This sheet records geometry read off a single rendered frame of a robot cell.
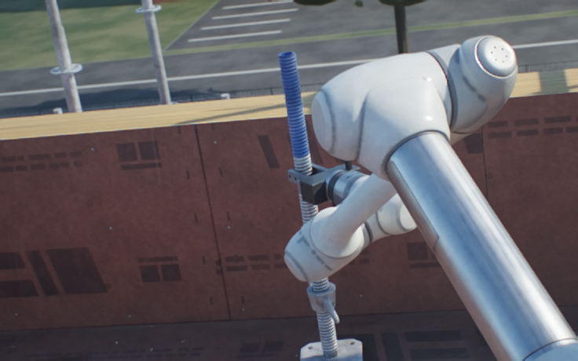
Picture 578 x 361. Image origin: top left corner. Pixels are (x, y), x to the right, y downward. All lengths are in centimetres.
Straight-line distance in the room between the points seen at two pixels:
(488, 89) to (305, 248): 60
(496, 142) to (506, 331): 194
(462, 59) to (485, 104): 8
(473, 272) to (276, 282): 216
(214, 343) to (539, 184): 115
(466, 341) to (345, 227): 140
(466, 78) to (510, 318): 41
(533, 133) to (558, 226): 31
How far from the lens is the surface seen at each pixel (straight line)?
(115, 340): 366
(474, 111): 163
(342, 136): 154
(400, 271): 345
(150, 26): 530
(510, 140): 327
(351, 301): 352
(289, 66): 231
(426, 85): 157
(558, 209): 335
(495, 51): 162
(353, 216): 196
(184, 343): 355
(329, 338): 256
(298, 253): 206
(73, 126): 360
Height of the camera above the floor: 165
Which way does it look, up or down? 20 degrees down
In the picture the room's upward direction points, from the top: 8 degrees counter-clockwise
